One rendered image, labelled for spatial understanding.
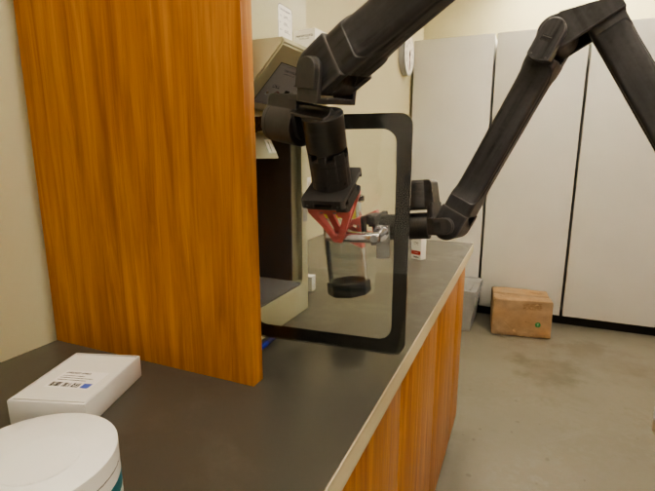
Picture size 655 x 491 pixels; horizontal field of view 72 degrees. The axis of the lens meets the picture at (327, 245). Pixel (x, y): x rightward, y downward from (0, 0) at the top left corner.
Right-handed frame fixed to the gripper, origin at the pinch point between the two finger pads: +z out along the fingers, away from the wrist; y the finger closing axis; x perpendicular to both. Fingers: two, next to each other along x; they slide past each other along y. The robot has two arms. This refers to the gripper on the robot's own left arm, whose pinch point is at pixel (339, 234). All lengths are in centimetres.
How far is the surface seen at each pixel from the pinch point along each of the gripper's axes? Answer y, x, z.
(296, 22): -45, -20, -23
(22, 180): -2, -66, -7
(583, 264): -248, 95, 193
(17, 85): -11, -66, -23
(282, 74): -19.3, -13.8, -19.5
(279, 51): -15.4, -11.7, -24.3
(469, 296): -203, 16, 197
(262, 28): -30.3, -21.2, -25.2
